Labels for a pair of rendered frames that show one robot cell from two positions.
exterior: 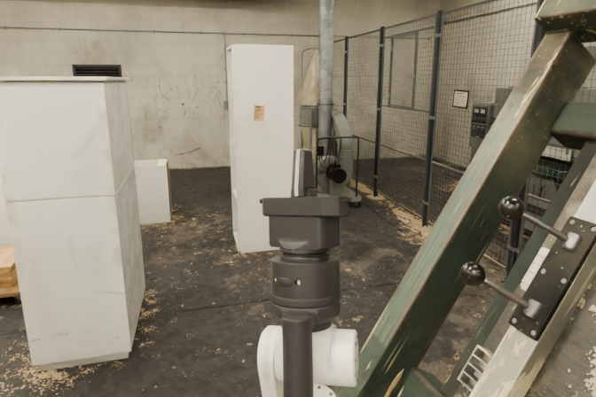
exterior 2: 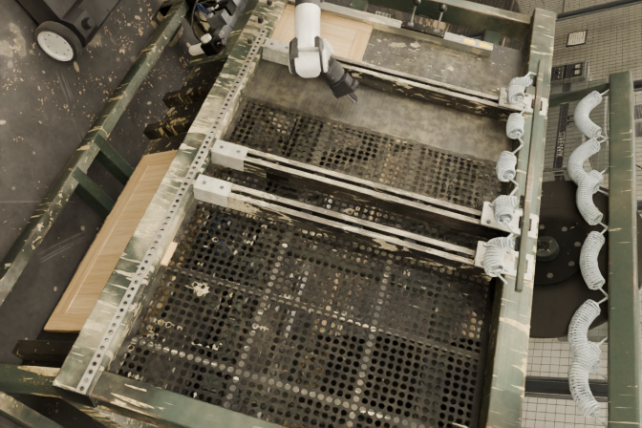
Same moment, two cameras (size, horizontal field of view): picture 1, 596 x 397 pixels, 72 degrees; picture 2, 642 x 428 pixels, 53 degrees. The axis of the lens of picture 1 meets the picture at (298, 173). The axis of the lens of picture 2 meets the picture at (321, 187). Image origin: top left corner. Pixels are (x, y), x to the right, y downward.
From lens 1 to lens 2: 2.32 m
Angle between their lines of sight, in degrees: 30
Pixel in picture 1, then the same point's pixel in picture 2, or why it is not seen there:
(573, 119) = (490, 35)
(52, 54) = not seen: outside the picture
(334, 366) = not seen: outside the picture
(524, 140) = (478, 18)
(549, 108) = (494, 26)
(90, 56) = not seen: outside the picture
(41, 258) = not seen: outside the picture
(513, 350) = (395, 23)
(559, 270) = (425, 29)
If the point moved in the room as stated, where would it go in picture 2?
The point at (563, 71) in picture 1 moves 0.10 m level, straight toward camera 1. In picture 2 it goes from (512, 26) to (506, 20)
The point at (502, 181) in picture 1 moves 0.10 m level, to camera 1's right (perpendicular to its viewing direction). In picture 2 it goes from (457, 14) to (462, 34)
